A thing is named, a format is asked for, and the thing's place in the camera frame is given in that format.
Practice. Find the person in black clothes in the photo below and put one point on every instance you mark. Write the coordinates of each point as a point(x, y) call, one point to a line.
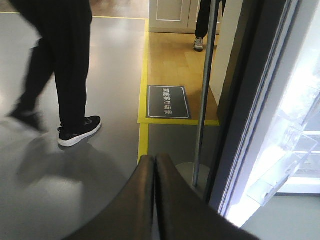
point(63, 52)

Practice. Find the silver sign stand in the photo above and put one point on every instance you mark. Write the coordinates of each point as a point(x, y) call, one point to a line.
point(212, 27)

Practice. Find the white panelled cabinet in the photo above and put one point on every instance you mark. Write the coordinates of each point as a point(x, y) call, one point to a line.
point(173, 16)

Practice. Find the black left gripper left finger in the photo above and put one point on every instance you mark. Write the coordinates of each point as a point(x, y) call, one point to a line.
point(130, 214)

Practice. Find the dark floor sign sticker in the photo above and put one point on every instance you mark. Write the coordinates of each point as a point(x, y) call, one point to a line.
point(167, 102)

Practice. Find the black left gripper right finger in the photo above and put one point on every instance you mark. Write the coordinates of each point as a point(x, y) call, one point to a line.
point(182, 215)

